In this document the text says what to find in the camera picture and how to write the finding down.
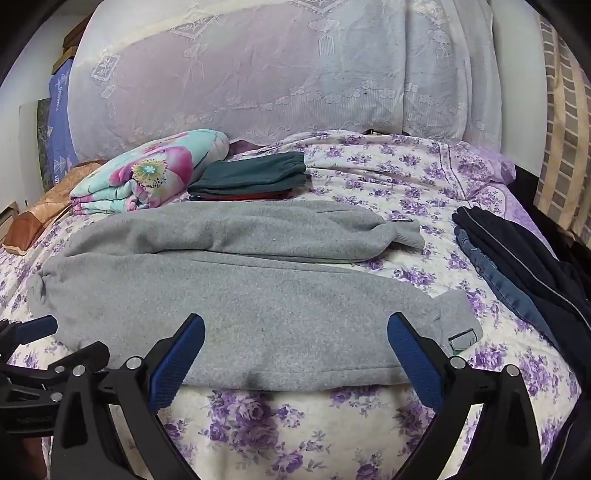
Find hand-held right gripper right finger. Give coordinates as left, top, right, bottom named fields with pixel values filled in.
left=387, top=312, right=543, bottom=480

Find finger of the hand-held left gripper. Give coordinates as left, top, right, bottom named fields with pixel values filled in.
left=0, top=342, right=110, bottom=407
left=0, top=315, right=58, bottom=347

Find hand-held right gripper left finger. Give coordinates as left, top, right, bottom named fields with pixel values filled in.
left=50, top=313, right=206, bottom=480

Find grey fleece pants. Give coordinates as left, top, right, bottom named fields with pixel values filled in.
left=27, top=200, right=485, bottom=388

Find dark navy pants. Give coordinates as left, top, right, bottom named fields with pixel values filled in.
left=452, top=205, right=591, bottom=370

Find folded dark green pants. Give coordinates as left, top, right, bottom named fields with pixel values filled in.
left=187, top=151, right=309, bottom=200

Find blue jeans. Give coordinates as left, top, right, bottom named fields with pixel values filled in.
left=455, top=228, right=555, bottom=342

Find brown satin cushion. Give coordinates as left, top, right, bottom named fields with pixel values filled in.
left=4, top=159, right=109, bottom=254

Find purple floral bedspread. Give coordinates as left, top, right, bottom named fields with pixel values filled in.
left=0, top=129, right=583, bottom=480

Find folded red garment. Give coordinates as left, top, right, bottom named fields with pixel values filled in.
left=203, top=191, right=291, bottom=202

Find dark framed board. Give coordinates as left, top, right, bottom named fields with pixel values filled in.
left=37, top=99, right=52, bottom=190

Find folded teal pink floral blanket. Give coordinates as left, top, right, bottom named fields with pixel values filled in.
left=70, top=129, right=230, bottom=215

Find blue flat box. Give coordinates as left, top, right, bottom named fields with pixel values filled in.
left=47, top=60, right=79, bottom=185

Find beige grey checked cloth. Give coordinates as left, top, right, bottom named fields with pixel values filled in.
left=533, top=14, right=591, bottom=241

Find brown cardboard box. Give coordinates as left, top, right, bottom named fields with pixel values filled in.
left=51, top=14, right=93, bottom=75

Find white lace covered bedding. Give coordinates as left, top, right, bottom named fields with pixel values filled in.
left=67, top=0, right=504, bottom=148

